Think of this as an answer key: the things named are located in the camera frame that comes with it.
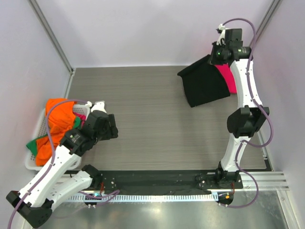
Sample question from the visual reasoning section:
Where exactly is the black t-shirt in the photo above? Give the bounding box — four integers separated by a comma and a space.
177, 54, 231, 107

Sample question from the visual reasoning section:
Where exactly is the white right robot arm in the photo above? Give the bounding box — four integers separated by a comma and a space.
206, 24, 270, 189

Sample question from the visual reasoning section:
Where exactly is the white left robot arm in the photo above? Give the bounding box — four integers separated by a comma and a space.
6, 101, 118, 229

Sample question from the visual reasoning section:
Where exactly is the pink t-shirt in basket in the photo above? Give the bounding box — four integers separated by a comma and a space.
73, 113, 86, 128

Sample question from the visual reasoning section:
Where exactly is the folded pink t-shirt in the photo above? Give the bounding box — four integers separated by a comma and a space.
216, 64, 237, 94

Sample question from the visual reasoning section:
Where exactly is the orange t-shirt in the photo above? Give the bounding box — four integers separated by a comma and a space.
36, 98, 76, 166

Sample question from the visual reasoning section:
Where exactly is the green t-shirt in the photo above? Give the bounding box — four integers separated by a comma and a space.
26, 116, 81, 156

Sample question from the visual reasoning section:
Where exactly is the white plastic laundry basket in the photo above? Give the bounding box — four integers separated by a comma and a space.
25, 104, 90, 171

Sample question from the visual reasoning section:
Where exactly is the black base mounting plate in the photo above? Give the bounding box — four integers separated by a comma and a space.
73, 169, 244, 191

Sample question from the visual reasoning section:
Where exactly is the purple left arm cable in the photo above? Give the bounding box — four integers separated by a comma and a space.
7, 99, 120, 229

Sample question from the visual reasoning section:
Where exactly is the right aluminium frame post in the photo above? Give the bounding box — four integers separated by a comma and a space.
256, 0, 283, 44

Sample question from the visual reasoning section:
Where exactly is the aluminium frame post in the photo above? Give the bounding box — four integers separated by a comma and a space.
256, 0, 283, 44
28, 0, 73, 75

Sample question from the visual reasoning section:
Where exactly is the white slotted cable duct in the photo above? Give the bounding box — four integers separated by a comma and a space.
66, 192, 218, 203

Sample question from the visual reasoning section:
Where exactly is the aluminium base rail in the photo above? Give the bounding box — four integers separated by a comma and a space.
240, 171, 289, 191

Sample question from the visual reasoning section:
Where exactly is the left aluminium frame post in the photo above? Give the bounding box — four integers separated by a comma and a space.
28, 0, 73, 75

